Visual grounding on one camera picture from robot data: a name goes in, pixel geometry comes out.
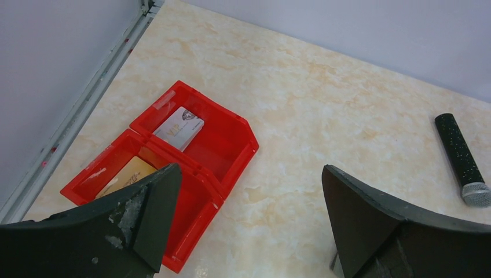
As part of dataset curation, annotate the gold card in bin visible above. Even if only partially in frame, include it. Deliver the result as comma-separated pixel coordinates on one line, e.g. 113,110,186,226
95,156,156,199

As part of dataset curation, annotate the black microphone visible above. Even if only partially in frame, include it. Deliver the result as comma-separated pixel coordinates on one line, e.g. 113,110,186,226
435,113,490,208

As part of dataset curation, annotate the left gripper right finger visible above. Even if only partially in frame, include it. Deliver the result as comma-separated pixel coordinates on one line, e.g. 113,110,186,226
322,165,490,277

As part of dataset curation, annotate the red plastic bin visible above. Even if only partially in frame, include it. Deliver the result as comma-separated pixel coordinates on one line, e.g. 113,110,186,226
60,80,260,275

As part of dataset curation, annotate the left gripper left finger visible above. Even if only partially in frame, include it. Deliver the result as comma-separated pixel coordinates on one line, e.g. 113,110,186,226
1,163,182,277

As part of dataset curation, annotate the aluminium frame post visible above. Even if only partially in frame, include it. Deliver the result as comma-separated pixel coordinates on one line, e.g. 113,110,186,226
1,1,164,224

